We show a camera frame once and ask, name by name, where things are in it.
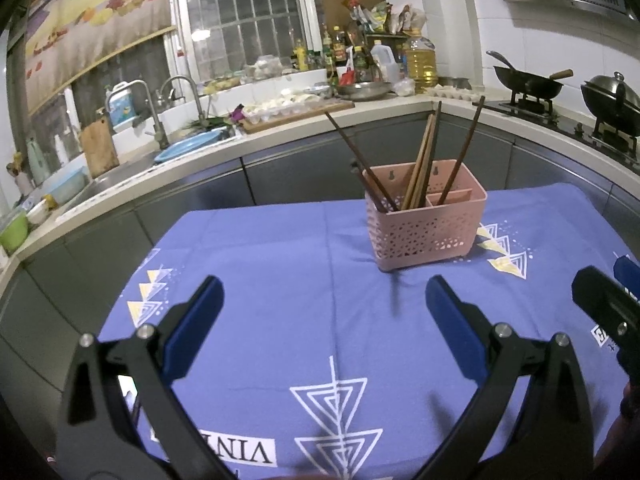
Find person's right hand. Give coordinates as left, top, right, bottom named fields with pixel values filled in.
left=592, top=382, right=640, bottom=480

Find grey kitchen counter cabinets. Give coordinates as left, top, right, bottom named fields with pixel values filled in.
left=0, top=92, right=640, bottom=411

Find metal bowl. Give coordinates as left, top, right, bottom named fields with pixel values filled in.
left=335, top=80, right=393, bottom=101

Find black wok with wooden handle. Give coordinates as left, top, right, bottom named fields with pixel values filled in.
left=494, top=65, right=575, bottom=102

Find blue printed container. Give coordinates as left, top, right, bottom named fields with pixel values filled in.
left=106, top=85, right=135, bottom=127

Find blue plate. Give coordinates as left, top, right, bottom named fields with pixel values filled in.
left=152, top=130, right=226, bottom=165

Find light green bottle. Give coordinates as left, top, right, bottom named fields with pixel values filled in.
left=26, top=137, right=51, bottom=186

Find blue printed tablecloth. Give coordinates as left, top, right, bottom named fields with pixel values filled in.
left=97, top=182, right=640, bottom=480

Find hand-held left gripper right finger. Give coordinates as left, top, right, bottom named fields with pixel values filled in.
left=425, top=275, right=596, bottom=480

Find black lidded wok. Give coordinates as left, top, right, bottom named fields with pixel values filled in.
left=580, top=71, right=640, bottom=138

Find bunch of brown wooden chopsticks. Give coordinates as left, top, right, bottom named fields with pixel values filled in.
left=324, top=96, right=487, bottom=212

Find white egg tray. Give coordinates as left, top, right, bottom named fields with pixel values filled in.
left=425, top=85, right=478, bottom=101

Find green bowl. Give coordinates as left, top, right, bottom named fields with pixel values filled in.
left=0, top=209, right=29, bottom=255

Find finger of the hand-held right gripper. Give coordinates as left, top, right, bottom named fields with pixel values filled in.
left=571, top=266, right=640, bottom=356
left=612, top=255, right=640, bottom=306

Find pile of snack bags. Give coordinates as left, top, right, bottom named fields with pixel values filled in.
left=342, top=0, right=426, bottom=36

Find yellow cooking oil bottle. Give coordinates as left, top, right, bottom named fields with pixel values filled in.
left=402, top=35, right=440, bottom=88

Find long wooden board with dumplings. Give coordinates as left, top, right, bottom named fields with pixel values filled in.
left=237, top=92, right=356, bottom=135

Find metal faucet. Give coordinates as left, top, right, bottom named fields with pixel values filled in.
left=105, top=80, right=171, bottom=150
left=159, top=75, right=208, bottom=128

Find blue plastic container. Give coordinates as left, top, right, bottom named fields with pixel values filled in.
left=47, top=167, right=88, bottom=206

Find pink plastic utensil basket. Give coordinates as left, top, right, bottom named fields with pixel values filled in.
left=364, top=159, right=487, bottom=272

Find white plastic jug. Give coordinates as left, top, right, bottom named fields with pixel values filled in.
left=370, top=44, right=403, bottom=83

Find fruit print window blind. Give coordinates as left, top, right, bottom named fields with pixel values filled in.
left=7, top=0, right=178, bottom=116

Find black gas stove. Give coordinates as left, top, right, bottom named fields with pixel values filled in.
left=485, top=97, right=640, bottom=168

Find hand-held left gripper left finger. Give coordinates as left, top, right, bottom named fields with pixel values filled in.
left=55, top=275, right=225, bottom=480

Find row of condiment bottles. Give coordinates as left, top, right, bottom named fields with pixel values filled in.
left=291, top=22, right=381, bottom=86

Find wooden cutting board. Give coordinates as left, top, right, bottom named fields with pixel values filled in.
left=80, top=115, right=121, bottom=179

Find window with metal grille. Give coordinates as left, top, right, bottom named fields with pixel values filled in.
left=172, top=0, right=323, bottom=83

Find black spatula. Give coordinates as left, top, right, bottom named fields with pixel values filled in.
left=486, top=50, right=518, bottom=72

